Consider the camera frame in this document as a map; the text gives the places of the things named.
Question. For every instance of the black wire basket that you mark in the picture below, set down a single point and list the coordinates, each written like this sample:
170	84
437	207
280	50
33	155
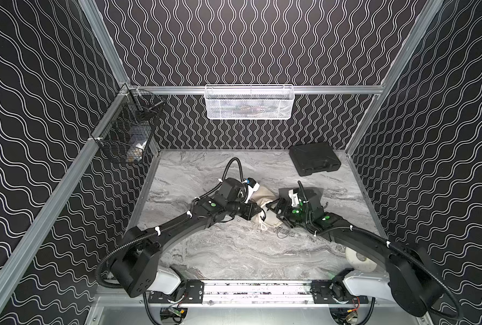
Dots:
128	134

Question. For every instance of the white wire basket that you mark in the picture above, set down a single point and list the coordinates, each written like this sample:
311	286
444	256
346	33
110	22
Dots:
249	102

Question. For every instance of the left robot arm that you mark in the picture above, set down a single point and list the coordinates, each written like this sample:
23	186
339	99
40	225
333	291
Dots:
133	265

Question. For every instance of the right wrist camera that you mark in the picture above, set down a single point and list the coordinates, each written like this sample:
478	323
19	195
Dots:
296	197

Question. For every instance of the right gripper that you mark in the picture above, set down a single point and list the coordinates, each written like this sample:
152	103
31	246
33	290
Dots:
283	213

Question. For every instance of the black plastic case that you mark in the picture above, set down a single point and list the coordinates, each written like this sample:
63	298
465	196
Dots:
314	158

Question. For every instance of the white tape roll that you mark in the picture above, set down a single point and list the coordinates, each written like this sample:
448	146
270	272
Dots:
359	262

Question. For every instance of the grey hair dryer bag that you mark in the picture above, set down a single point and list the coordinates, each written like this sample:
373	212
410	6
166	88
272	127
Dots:
312	195

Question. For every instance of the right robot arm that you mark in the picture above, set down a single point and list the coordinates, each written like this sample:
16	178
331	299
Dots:
413	284

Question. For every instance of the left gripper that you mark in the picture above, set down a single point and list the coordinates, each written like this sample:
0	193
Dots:
250	209

